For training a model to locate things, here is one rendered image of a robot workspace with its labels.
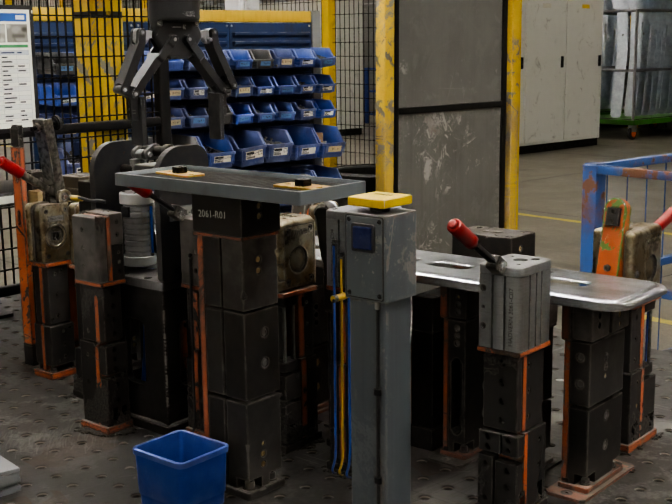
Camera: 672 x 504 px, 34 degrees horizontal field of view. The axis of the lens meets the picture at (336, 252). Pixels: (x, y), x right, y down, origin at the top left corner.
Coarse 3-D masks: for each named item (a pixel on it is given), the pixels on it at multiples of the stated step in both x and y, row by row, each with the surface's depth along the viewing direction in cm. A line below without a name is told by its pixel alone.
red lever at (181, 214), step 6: (138, 192) 169; (144, 192) 169; (150, 192) 170; (156, 198) 172; (162, 204) 173; (168, 204) 174; (168, 210) 176; (174, 210) 175; (180, 210) 175; (186, 210) 177; (174, 216) 175; (180, 216) 176
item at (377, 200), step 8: (376, 192) 141; (384, 192) 141; (352, 200) 137; (360, 200) 137; (368, 200) 136; (376, 200) 135; (384, 200) 134; (392, 200) 135; (400, 200) 137; (408, 200) 138; (376, 208) 137; (384, 208) 134
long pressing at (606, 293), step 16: (320, 256) 180; (416, 256) 181; (432, 256) 181; (448, 256) 181; (464, 256) 181; (416, 272) 167; (432, 272) 168; (448, 272) 168; (464, 272) 168; (560, 272) 167; (576, 272) 167; (464, 288) 161; (560, 288) 156; (576, 288) 156; (592, 288) 156; (608, 288) 156; (624, 288) 156; (640, 288) 156; (656, 288) 157; (560, 304) 151; (576, 304) 150; (592, 304) 148; (608, 304) 147; (624, 304) 148; (640, 304) 151
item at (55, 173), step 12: (36, 120) 210; (48, 120) 209; (60, 120) 212; (36, 132) 210; (48, 132) 210; (48, 144) 210; (48, 156) 211; (48, 168) 212; (60, 168) 213; (48, 180) 213; (60, 180) 213
